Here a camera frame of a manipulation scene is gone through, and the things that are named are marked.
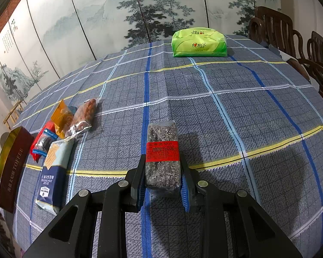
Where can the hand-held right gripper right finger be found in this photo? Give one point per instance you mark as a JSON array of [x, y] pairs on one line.
[[187, 193]]

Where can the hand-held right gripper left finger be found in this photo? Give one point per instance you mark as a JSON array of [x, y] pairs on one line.
[[141, 190]]

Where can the sesame bar packet red label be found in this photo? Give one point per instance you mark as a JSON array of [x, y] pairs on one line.
[[161, 139]]

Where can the dark blue snack packet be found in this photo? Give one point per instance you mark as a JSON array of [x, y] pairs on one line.
[[51, 172]]

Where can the clear nut packet silver end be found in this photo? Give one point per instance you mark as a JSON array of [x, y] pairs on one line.
[[83, 113]]

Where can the clear packet with blue ends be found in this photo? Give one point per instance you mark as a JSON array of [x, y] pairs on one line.
[[44, 143]]

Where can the red snack packet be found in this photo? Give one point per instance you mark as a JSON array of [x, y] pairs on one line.
[[39, 137]]

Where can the gold metal tin tray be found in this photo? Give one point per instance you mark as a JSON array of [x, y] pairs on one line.
[[10, 166]]

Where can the blue plaid tablecloth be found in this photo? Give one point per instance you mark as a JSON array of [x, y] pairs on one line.
[[231, 113]]

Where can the orange snack packet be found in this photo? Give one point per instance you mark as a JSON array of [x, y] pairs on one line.
[[60, 115]]

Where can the round stone disc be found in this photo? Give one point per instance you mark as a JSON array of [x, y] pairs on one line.
[[4, 139]]

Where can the light bamboo chair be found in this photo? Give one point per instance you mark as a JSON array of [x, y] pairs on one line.
[[14, 113]]

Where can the green tissue pack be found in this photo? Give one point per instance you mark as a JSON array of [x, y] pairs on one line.
[[199, 43]]

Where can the landscape painted folding screen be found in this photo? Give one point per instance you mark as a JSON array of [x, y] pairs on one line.
[[97, 18]]

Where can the dark wooden chair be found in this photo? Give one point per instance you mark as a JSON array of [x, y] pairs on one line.
[[319, 59], [274, 29]]

